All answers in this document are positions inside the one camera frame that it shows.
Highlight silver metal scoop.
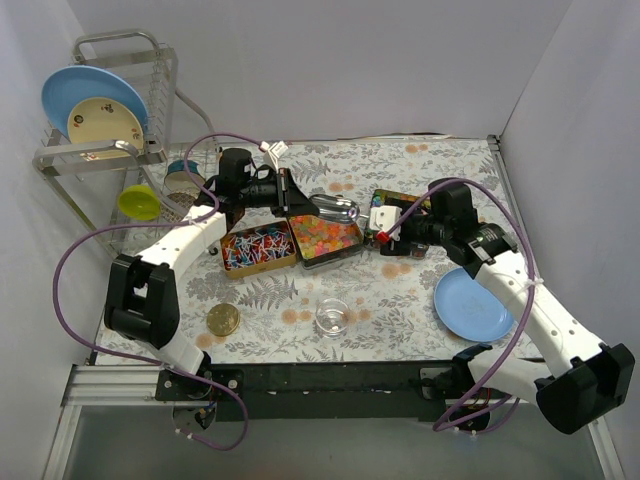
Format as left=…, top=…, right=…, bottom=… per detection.
left=309, top=194, right=360, bottom=225

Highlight tin of gummy candies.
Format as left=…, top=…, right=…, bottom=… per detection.
left=287, top=215, right=363, bottom=269

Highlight tin of star candies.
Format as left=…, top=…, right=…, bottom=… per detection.
left=363, top=189, right=429, bottom=260

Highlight gold tin of lollipops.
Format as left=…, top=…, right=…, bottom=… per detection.
left=220, top=221, right=298, bottom=279

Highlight clear glass bowl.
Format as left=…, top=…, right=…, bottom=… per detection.
left=314, top=298, right=350, bottom=338

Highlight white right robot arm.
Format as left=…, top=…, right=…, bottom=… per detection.
left=369, top=178, right=635, bottom=434

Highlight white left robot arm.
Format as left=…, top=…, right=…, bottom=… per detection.
left=104, top=148, right=319, bottom=400

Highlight blue plate on table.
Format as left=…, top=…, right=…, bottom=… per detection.
left=433, top=268, right=514, bottom=343

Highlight floral tablecloth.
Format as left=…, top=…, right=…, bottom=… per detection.
left=94, top=138, right=559, bottom=365

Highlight blue patterned ceramic bowl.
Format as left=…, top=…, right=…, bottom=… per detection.
left=163, top=160, right=205, bottom=204

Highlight patterned round coaster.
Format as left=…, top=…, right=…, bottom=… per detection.
left=160, top=191, right=196, bottom=223

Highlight green plastic bowl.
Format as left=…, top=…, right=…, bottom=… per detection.
left=117, top=184, right=160, bottom=221

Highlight round gold tin lid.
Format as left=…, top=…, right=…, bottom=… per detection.
left=206, top=303, right=240, bottom=337

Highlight metal dish rack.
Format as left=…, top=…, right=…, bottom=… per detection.
left=33, top=29, right=208, bottom=256

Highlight cream plate in rack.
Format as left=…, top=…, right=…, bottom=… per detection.
left=67, top=97, right=144, bottom=152

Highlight blue plate in rack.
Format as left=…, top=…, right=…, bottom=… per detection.
left=41, top=65, right=149, bottom=139

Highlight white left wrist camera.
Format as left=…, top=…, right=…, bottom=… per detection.
left=259, top=141, right=289, bottom=171

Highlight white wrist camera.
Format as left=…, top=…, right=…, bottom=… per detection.
left=368, top=205, right=402, bottom=244
left=259, top=141, right=289, bottom=171

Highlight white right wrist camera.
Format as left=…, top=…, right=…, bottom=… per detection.
left=368, top=205, right=402, bottom=244

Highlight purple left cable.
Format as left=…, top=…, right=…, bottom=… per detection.
left=52, top=131, right=274, bottom=452

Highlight purple cable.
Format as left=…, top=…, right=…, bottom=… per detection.
left=52, top=131, right=274, bottom=452
left=387, top=178, right=537, bottom=435

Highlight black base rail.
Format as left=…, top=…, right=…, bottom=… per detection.
left=154, top=360, right=516, bottom=431

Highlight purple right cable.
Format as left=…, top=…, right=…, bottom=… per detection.
left=387, top=178, right=537, bottom=435

